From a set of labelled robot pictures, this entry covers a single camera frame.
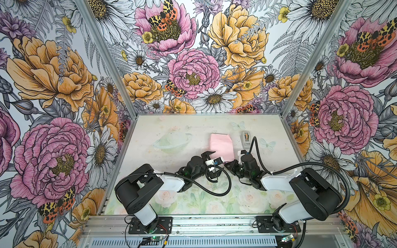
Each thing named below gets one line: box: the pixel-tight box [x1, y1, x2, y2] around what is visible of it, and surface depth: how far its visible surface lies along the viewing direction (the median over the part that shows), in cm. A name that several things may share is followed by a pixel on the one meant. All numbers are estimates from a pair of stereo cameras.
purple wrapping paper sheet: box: [209, 133, 235, 163], surface depth 97 cm
